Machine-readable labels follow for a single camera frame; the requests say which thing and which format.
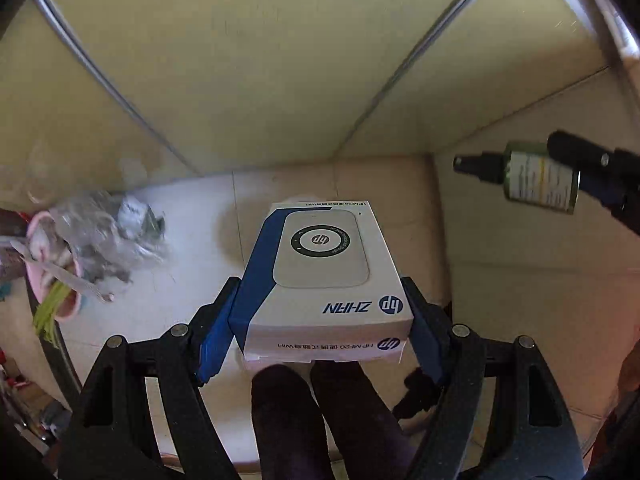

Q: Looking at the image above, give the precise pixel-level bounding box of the pink plastic container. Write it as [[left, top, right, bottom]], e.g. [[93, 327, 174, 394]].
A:
[[25, 210, 83, 321]]

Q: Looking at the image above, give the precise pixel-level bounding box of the green strip bundle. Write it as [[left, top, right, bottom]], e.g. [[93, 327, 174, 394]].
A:
[[32, 280, 73, 346]]

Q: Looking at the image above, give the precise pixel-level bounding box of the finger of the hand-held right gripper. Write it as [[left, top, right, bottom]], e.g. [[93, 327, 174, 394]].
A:
[[546, 131, 640, 196], [577, 170, 640, 237]]

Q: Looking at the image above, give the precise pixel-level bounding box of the colourful printed clutter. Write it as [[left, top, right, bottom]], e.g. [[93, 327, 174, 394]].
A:
[[0, 350, 71, 451]]

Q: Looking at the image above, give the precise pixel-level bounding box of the grey metal trim strip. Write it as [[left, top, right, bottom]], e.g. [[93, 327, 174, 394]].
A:
[[345, 0, 506, 146], [32, 0, 201, 173]]

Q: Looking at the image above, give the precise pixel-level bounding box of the crumpled clear plastic bag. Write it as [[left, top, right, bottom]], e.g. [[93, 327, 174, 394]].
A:
[[47, 192, 168, 286]]

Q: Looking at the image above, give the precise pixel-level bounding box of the green spray bottle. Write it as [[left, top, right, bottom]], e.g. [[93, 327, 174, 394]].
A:
[[452, 141, 582, 216]]

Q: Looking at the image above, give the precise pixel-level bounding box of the shiny metal tube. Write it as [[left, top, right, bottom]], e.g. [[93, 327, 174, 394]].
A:
[[530, 0, 640, 78]]

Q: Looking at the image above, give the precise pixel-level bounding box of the white and blue cardboard box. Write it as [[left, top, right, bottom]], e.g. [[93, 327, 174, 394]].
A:
[[227, 200, 415, 365]]

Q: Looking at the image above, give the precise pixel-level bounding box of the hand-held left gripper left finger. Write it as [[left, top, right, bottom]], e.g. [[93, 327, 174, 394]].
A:
[[57, 276, 242, 480]]

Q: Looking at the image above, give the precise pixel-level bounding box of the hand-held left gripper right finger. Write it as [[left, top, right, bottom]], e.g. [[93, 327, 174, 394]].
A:
[[400, 277, 586, 480]]

